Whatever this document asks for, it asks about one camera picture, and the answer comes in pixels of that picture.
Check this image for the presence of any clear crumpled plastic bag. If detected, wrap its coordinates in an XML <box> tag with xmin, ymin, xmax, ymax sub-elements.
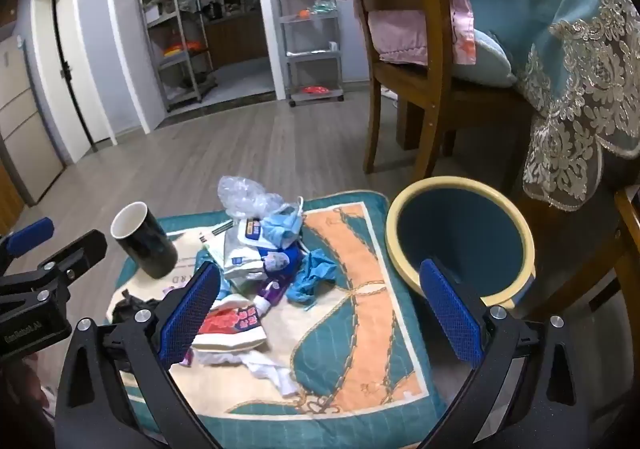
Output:
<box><xmin>217</xmin><ymin>175</ymin><xmax>286</xmax><ymax>220</ymax></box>

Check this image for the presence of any blue crumpled glove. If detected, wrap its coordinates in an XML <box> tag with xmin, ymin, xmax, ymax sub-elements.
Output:
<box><xmin>287</xmin><ymin>249</ymin><xmax>342</xmax><ymax>305</ymax></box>

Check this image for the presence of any pale crumpled packet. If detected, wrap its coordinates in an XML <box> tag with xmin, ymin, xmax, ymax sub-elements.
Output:
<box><xmin>220</xmin><ymin>235</ymin><xmax>268</xmax><ymax>284</ymax></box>

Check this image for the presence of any blue face mask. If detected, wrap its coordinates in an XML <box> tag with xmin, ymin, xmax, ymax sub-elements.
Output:
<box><xmin>257</xmin><ymin>196</ymin><xmax>306</xmax><ymax>250</ymax></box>

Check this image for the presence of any purple white bottle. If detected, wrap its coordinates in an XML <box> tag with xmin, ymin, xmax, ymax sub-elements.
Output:
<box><xmin>252</xmin><ymin>279</ymin><xmax>288</xmax><ymax>317</ymax></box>

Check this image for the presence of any red white snack packet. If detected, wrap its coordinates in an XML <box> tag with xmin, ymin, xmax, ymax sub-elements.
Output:
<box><xmin>192</xmin><ymin>294</ymin><xmax>268</xmax><ymax>352</ymax></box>

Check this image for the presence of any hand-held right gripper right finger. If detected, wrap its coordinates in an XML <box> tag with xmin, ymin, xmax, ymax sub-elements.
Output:
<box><xmin>417</xmin><ymin>258</ymin><xmax>598</xmax><ymax>449</ymax></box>

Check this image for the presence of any teal round pillow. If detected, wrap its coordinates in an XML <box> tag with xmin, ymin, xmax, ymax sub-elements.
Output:
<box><xmin>452</xmin><ymin>29</ymin><xmax>518</xmax><ymax>88</ymax></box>

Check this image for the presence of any wooden chair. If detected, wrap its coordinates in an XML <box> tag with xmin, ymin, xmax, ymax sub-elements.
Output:
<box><xmin>352</xmin><ymin>0</ymin><xmax>536</xmax><ymax>180</ymax></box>
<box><xmin>612</xmin><ymin>189</ymin><xmax>640</xmax><ymax>330</ymax></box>

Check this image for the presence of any metal shelf rack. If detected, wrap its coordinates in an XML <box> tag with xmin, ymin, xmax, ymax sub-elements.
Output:
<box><xmin>137</xmin><ymin>0</ymin><xmax>218</xmax><ymax>112</ymax></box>

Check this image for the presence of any white packet blue label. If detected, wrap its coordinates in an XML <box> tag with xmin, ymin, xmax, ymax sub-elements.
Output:
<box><xmin>235</xmin><ymin>216</ymin><xmax>281</xmax><ymax>251</ymax></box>

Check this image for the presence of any beige cabinet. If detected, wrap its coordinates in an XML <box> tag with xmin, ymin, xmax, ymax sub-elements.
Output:
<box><xmin>0</xmin><ymin>36</ymin><xmax>66</xmax><ymax>207</ymax></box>

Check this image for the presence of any pink cloth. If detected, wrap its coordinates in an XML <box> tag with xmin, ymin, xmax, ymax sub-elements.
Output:
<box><xmin>440</xmin><ymin>0</ymin><xmax>478</xmax><ymax>66</ymax></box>

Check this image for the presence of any teal orange printed mat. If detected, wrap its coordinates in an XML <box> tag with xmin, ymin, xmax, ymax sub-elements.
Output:
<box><xmin>107</xmin><ymin>189</ymin><xmax>448</xmax><ymax>435</ymax></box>

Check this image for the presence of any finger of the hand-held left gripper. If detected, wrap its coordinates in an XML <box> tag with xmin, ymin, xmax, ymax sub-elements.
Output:
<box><xmin>0</xmin><ymin>229</ymin><xmax>108</xmax><ymax>315</ymax></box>
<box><xmin>0</xmin><ymin>216</ymin><xmax>55</xmax><ymax>275</ymax></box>

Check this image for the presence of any wooden kitchen cabinet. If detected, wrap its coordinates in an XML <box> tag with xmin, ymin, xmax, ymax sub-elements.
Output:
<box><xmin>202</xmin><ymin>11</ymin><xmax>271</xmax><ymax>70</ymax></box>

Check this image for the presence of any purple white packet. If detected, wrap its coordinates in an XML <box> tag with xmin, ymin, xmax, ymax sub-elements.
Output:
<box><xmin>262</xmin><ymin>249</ymin><xmax>303</xmax><ymax>280</ymax></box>

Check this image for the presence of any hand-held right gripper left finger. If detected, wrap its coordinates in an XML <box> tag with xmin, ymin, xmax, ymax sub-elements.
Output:
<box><xmin>54</xmin><ymin>260</ymin><xmax>223</xmax><ymax>449</ymax></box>

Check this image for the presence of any teal lace tablecloth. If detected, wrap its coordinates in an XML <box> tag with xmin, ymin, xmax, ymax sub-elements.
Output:
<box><xmin>450</xmin><ymin>0</ymin><xmax>640</xmax><ymax>212</ymax></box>

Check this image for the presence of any white door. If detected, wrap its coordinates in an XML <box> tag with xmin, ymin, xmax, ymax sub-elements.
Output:
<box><xmin>30</xmin><ymin>0</ymin><xmax>118</xmax><ymax>164</ymax></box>

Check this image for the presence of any white crumpled tissue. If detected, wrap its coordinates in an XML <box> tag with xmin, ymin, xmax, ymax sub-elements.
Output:
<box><xmin>197</xmin><ymin>349</ymin><xmax>296</xmax><ymax>397</ymax></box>

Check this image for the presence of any grey trolley rack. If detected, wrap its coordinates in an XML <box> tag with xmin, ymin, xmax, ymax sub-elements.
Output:
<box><xmin>274</xmin><ymin>0</ymin><xmax>346</xmax><ymax>107</ymax></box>

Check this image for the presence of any black mug white inside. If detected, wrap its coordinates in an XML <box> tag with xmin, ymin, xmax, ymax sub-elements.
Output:
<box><xmin>110</xmin><ymin>201</ymin><xmax>180</xmax><ymax>280</ymax></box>

